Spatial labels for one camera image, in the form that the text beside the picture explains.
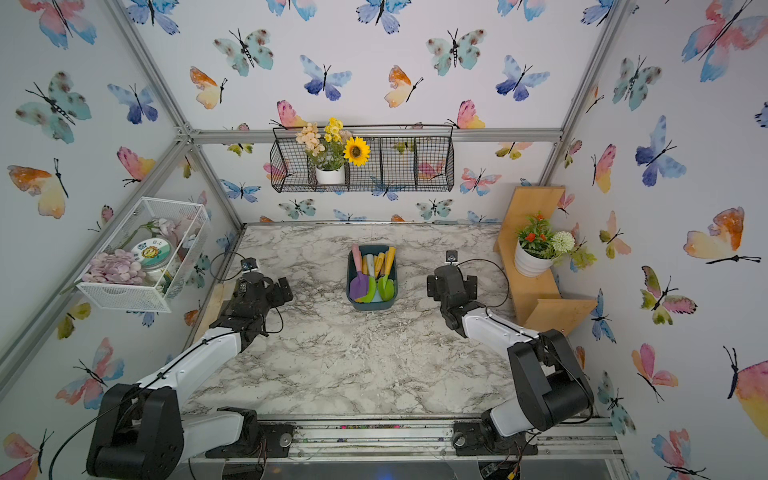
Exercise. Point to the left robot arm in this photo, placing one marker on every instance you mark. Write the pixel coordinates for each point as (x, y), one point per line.
(140, 431)

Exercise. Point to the purple shovel pink handle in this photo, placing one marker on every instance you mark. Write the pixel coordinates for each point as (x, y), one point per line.
(359, 285)

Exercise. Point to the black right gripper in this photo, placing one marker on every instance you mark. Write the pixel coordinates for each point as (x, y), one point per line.
(432, 286)

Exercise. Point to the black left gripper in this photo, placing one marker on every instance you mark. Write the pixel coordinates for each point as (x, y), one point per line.
(275, 289)

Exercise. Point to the white and grey garden glove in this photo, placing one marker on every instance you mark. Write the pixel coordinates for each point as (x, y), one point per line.
(220, 293)

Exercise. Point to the light blue trowel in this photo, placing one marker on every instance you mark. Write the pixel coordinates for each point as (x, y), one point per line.
(370, 263)

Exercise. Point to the potted red flowers white pot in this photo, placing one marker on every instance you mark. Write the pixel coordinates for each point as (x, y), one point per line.
(539, 247)

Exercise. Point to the pink artificial flowers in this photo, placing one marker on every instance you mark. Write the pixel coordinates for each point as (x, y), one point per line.
(119, 267)

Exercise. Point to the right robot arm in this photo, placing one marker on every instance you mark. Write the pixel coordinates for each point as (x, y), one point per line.
(549, 385)

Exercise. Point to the white wire side basket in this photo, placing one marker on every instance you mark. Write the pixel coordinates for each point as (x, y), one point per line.
(186, 226)

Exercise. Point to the green trowel yellow handle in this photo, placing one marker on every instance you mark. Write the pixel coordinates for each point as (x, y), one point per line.
(386, 285)
(371, 289)

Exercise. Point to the teal plastic storage box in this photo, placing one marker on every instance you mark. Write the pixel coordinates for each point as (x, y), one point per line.
(377, 304)

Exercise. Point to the round green tin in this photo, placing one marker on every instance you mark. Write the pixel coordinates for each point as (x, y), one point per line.
(152, 253)

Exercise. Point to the sunflower bouquet white pot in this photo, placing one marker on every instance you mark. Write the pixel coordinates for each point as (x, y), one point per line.
(331, 150)

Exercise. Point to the wooden corner shelf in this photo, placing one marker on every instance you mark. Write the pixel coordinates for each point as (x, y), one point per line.
(536, 298)

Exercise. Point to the black wire wall basket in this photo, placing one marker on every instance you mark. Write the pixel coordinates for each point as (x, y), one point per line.
(379, 159)

